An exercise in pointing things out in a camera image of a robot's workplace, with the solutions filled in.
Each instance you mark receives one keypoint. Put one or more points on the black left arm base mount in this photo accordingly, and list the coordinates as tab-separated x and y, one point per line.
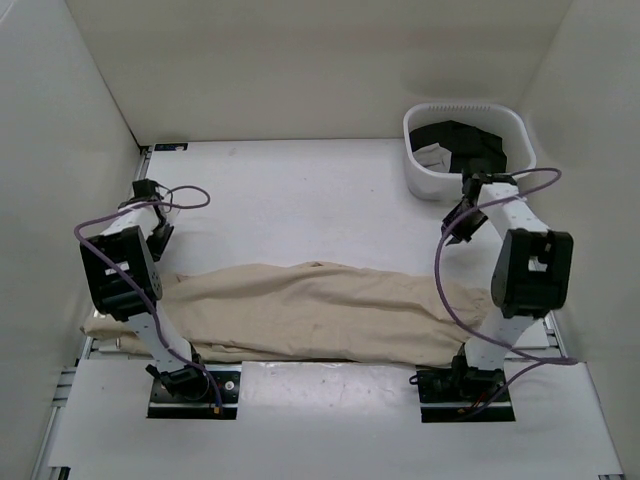
199	405

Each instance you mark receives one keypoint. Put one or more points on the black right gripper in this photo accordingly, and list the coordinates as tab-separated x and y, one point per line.
459	233

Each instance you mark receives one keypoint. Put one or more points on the aluminium right side rail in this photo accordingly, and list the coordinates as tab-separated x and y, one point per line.
553	334

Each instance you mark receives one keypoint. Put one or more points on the white plastic basket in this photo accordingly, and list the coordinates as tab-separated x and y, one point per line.
427	183

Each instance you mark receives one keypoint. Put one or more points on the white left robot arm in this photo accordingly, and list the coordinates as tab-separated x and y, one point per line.
119	253

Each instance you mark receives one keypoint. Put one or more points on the beige trousers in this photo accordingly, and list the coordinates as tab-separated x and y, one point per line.
321	311

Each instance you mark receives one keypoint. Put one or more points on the black trousers in basket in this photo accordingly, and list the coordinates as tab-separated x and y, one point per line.
454	147

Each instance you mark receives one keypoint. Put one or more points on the black label sticker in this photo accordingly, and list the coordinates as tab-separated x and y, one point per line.
170	147

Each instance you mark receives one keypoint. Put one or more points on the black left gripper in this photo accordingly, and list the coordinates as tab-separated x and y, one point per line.
157	249

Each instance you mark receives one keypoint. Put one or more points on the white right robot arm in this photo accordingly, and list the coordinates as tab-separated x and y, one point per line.
530	278

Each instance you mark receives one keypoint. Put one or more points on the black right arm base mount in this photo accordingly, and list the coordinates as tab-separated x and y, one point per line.
440	400

